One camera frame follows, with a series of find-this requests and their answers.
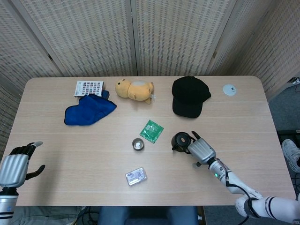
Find green foil sachet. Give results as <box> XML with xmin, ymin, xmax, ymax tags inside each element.
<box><xmin>139</xmin><ymin>119</ymin><xmax>165</xmax><ymax>144</ymax></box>

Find black equipment case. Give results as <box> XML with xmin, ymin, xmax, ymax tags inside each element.
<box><xmin>276</xmin><ymin>129</ymin><xmax>300</xmax><ymax>141</ymax></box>

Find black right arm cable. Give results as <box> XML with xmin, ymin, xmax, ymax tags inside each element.
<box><xmin>224</xmin><ymin>172</ymin><xmax>258</xmax><ymax>225</ymax></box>

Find clear plastic floss box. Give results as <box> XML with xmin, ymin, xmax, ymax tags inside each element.
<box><xmin>125</xmin><ymin>167</ymin><xmax>148</xmax><ymax>187</ymax></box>

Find black baseball cap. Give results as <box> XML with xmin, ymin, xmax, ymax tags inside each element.
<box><xmin>172</xmin><ymin>75</ymin><xmax>212</xmax><ymax>119</ymax></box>

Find round grey grommet cover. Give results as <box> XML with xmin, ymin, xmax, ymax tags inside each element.
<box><xmin>222</xmin><ymin>84</ymin><xmax>237</xmax><ymax>96</ymax></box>

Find small metal cup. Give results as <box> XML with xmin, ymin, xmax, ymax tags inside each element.
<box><xmin>131</xmin><ymin>138</ymin><xmax>145</xmax><ymax>152</ymax></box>

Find black teapot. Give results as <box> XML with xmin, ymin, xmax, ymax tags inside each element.
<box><xmin>171</xmin><ymin>132</ymin><xmax>195</xmax><ymax>154</ymax></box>

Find woven folding screen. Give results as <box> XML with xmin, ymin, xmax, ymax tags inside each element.
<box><xmin>0</xmin><ymin>0</ymin><xmax>300</xmax><ymax>160</ymax></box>

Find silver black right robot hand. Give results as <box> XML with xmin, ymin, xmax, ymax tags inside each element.
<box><xmin>186</xmin><ymin>130</ymin><xmax>217</xmax><ymax>167</ymax></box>

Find blue cloth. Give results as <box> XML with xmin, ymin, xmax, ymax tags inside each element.
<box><xmin>64</xmin><ymin>94</ymin><xmax>117</xmax><ymax>126</ymax></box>

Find black floor cables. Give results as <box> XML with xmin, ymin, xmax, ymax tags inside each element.
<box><xmin>78</xmin><ymin>206</ymin><xmax>100</xmax><ymax>225</ymax></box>

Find blue padded seat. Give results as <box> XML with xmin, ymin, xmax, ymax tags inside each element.
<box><xmin>97</xmin><ymin>206</ymin><xmax>200</xmax><ymax>225</ymax></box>

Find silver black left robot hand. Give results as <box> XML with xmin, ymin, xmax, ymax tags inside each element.
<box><xmin>0</xmin><ymin>141</ymin><xmax>46</xmax><ymax>188</ymax></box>

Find grey fabric bag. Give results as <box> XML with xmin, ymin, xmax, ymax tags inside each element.
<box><xmin>14</xmin><ymin>206</ymin><xmax>82</xmax><ymax>225</ymax></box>

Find yellow plush bear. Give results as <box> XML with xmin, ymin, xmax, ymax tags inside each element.
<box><xmin>114</xmin><ymin>79</ymin><xmax>157</xmax><ymax>105</ymax></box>

